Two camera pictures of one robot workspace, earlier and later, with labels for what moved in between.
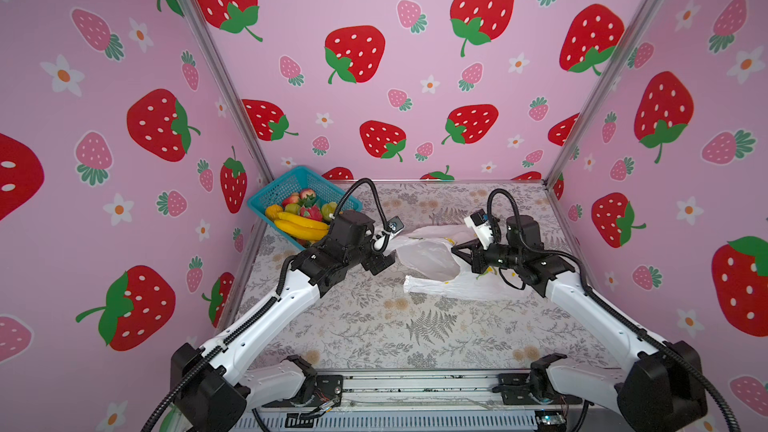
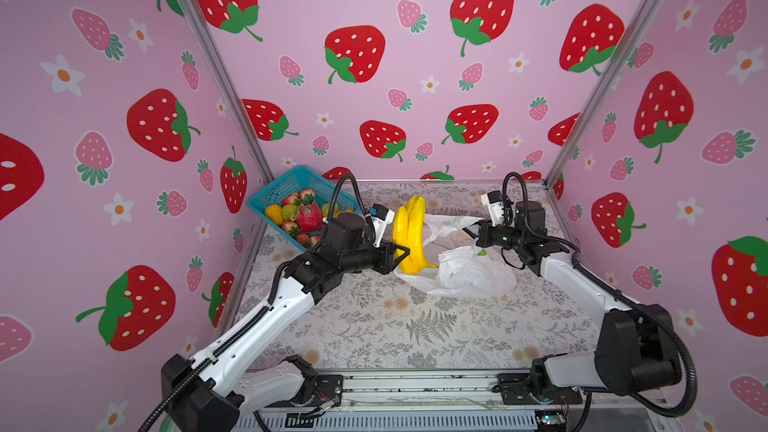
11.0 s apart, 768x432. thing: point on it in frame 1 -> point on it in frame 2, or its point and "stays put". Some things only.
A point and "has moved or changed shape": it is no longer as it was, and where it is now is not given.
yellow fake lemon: [273, 210] stays put
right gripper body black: [496, 255] -> [500, 236]
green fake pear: [328, 209] stays put
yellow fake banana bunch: [298, 226] -> [408, 231]
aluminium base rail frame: [426, 401] stays put
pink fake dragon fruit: [312, 212] stays put
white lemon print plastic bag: [425, 257] has moved or changed shape
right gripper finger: [475, 243] -> [468, 231]
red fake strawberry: [307, 197] stays put
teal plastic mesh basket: [293, 183] stays put
